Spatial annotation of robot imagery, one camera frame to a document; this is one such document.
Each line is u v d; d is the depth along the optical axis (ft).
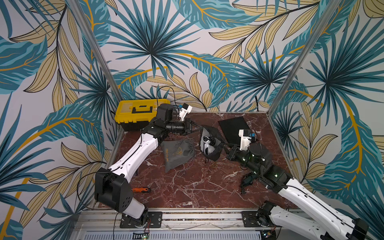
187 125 2.10
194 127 2.23
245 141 2.03
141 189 2.65
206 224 2.40
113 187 1.34
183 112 2.26
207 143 2.50
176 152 2.93
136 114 3.19
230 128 3.76
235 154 1.98
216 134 2.31
